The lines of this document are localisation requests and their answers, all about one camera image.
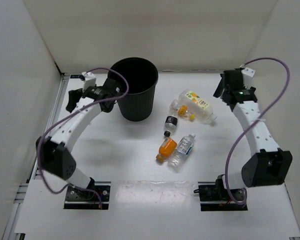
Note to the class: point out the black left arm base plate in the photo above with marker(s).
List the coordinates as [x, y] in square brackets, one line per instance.
[82, 200]

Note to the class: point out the aluminium frame rail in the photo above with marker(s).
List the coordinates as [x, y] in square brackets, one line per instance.
[9, 231]

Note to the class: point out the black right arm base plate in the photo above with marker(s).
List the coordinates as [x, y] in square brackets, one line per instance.
[214, 197]

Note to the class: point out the large clear labelled bottle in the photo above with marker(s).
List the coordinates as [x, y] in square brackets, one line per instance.
[202, 110]

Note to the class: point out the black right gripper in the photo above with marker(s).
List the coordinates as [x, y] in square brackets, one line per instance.
[219, 89]

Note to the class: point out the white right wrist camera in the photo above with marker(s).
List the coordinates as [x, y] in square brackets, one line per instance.
[247, 74]

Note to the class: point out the small black-capped bottle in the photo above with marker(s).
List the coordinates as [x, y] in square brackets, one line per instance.
[170, 125]

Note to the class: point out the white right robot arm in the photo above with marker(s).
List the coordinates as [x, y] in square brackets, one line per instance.
[268, 164]

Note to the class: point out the clear water bottle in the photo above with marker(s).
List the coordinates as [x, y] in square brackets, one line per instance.
[181, 152]

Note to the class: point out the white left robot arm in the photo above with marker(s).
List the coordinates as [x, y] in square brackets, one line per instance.
[54, 147]

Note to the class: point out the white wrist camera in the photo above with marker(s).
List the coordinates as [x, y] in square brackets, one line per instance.
[247, 74]
[89, 80]

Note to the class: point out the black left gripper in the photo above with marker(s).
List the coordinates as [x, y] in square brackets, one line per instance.
[74, 97]

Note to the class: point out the small yellow-capped clear bottle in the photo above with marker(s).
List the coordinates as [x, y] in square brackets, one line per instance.
[181, 110]

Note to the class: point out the orange juice bottle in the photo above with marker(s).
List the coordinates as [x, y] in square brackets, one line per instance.
[166, 149]

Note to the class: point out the black ribbed plastic bin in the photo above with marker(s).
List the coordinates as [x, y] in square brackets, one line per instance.
[142, 77]

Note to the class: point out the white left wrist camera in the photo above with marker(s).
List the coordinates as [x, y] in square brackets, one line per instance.
[89, 80]

